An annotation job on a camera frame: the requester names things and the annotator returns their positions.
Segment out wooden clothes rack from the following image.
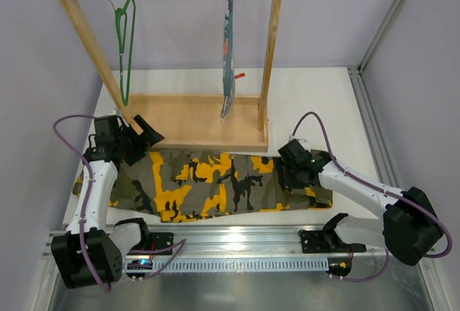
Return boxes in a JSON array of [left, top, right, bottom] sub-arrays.
[[60, 0, 282, 152]]

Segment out blue-grey clothes hanger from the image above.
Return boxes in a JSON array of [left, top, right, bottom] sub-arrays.
[[224, 0, 234, 97]]

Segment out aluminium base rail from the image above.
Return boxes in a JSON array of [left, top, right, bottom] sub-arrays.
[[42, 223, 389, 260]]

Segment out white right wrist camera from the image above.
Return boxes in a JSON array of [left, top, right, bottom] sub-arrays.
[[289, 134, 313, 149]]

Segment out slotted grey cable duct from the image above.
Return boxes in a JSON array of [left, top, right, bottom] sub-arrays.
[[124, 256, 329, 274]]

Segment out camouflage yellow green trousers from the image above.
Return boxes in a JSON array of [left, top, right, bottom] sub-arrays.
[[71, 149, 334, 224]]

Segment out colourful printed cloth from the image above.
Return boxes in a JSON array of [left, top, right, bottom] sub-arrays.
[[220, 1, 236, 122]]

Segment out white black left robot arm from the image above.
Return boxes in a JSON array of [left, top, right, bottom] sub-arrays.
[[51, 115, 164, 293]]

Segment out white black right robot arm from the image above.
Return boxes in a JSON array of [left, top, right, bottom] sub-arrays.
[[278, 139, 448, 266]]

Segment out green clothes hanger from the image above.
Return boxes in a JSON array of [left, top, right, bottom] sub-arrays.
[[114, 0, 137, 106]]

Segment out aluminium corner frame profile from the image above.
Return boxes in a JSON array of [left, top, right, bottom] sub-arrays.
[[347, 0, 407, 186]]

